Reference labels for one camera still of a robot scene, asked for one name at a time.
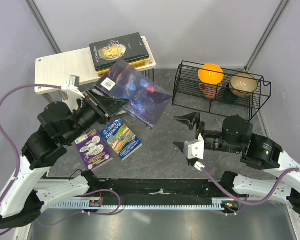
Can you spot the purple robinson crusoe book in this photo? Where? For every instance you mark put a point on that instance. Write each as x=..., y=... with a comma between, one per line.
x=147, y=100

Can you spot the yellow hardcover book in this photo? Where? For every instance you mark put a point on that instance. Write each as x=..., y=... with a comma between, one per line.
x=135, y=64

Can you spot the purple paperback book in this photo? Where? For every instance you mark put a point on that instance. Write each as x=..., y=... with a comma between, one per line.
x=93, y=150

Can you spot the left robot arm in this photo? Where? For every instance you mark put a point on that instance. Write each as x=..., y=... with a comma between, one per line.
x=20, y=203

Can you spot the black moon and sixpence book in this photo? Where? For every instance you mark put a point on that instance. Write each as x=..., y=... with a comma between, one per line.
x=129, y=48

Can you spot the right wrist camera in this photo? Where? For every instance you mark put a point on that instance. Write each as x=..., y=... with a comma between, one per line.
x=194, y=152

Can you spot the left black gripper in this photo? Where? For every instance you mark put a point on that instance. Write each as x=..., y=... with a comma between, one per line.
x=104, y=106

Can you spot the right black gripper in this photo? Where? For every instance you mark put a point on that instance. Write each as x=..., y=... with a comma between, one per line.
x=189, y=119

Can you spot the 91-storey treehouse book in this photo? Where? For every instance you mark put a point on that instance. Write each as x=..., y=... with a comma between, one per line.
x=121, y=139

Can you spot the dark green cup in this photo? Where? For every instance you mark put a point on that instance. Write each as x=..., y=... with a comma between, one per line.
x=228, y=96

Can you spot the slotted cable duct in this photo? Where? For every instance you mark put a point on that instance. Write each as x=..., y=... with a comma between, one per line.
x=215, y=204

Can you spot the white two-tier shelf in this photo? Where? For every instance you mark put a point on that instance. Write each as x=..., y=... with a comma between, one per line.
x=56, y=69

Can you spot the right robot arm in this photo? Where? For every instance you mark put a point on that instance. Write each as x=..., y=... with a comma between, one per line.
x=257, y=152

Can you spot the beige brown bowl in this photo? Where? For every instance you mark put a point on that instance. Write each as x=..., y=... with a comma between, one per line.
x=243, y=84

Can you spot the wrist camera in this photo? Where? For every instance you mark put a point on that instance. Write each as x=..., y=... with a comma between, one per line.
x=70, y=90
x=194, y=152

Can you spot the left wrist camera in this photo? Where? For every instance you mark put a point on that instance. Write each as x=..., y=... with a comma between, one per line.
x=70, y=90

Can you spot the orange bowl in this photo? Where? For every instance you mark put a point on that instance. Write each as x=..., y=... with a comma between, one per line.
x=211, y=74

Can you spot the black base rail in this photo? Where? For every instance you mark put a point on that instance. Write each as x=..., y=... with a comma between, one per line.
x=185, y=191

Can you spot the black wire dish rack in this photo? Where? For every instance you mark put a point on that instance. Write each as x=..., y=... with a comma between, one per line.
x=187, y=94

